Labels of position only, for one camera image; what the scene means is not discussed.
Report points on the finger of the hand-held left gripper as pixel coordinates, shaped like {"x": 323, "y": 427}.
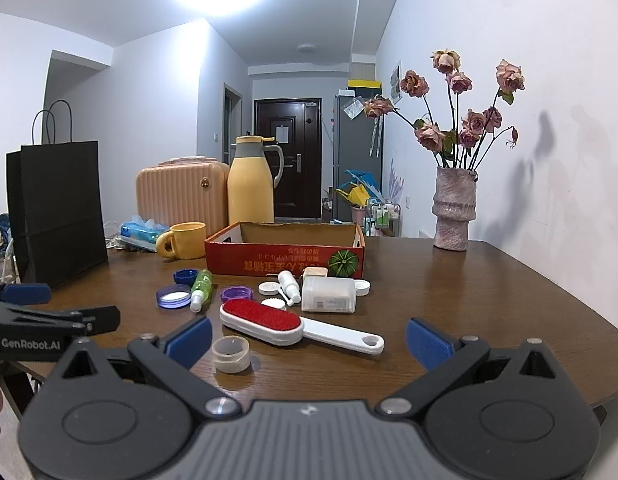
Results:
{"x": 26, "y": 293}
{"x": 64, "y": 319}

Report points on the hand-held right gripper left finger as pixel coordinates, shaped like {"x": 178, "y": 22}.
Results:
{"x": 191, "y": 341}

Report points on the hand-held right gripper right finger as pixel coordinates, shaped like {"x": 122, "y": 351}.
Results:
{"x": 429, "y": 342}

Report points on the blue lid with white liner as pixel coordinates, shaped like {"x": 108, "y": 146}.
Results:
{"x": 174, "y": 297}

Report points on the green bottle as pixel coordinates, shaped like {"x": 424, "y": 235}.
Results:
{"x": 203, "y": 285}

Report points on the purple lid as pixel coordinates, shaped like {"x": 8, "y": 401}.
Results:
{"x": 236, "y": 293}

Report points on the red and white lint brush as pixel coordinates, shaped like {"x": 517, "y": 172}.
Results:
{"x": 261, "y": 317}

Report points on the clear cotton swab container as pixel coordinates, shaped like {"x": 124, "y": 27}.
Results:
{"x": 329, "y": 295}

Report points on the red cardboard box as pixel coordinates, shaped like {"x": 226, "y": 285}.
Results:
{"x": 269, "y": 260}

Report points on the white spray bottle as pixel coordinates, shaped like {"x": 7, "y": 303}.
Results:
{"x": 288, "y": 280}

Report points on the beige plug adaptor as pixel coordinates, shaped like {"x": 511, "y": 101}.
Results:
{"x": 315, "y": 272}

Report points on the clear tape roll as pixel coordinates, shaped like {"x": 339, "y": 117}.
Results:
{"x": 219, "y": 356}

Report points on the blue notched bottle cap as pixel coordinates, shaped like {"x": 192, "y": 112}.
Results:
{"x": 184, "y": 276}

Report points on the small white ribbed cap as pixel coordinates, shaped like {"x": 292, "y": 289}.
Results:
{"x": 363, "y": 287}

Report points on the large white ribbed cap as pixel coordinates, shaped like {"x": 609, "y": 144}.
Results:
{"x": 275, "y": 304}

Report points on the white flat cap with holes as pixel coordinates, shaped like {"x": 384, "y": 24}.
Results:
{"x": 268, "y": 287}

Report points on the yellow mug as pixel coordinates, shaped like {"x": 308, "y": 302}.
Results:
{"x": 186, "y": 242}

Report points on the black paper bag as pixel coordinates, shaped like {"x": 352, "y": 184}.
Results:
{"x": 59, "y": 200}

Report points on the blue tissue pack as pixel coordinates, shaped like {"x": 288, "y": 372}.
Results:
{"x": 139, "y": 234}

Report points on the pink textured vase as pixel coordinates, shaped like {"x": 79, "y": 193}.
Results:
{"x": 454, "y": 210}

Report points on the pink bucket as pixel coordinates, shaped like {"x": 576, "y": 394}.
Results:
{"x": 359, "y": 214}

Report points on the pink ribbed suitcase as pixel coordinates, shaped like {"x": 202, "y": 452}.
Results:
{"x": 179, "y": 195}

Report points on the yellow thermos jug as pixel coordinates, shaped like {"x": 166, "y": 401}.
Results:
{"x": 250, "y": 190}

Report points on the yellow watering can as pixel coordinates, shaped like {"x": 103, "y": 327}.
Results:
{"x": 356, "y": 196}

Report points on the blue folded item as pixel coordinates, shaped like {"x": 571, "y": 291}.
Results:
{"x": 364, "y": 177}

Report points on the dark entrance door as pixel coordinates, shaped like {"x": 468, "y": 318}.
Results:
{"x": 301, "y": 185}

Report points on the dried pink rose bouquet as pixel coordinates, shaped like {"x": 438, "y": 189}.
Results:
{"x": 431, "y": 136}

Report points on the grey fridge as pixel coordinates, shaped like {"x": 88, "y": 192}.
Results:
{"x": 349, "y": 150}

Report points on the hanging folded umbrellas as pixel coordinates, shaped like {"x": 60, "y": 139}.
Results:
{"x": 376, "y": 137}

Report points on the grey interior door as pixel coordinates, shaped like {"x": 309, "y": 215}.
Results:
{"x": 233, "y": 120}

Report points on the clear plastic bag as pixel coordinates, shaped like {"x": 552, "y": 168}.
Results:
{"x": 352, "y": 109}

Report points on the yellow and black box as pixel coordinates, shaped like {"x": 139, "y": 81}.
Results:
{"x": 364, "y": 83}

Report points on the purple flower wall decal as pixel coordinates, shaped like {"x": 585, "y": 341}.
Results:
{"x": 396, "y": 182}

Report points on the wall poster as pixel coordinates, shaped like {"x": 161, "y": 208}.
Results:
{"x": 395, "y": 85}

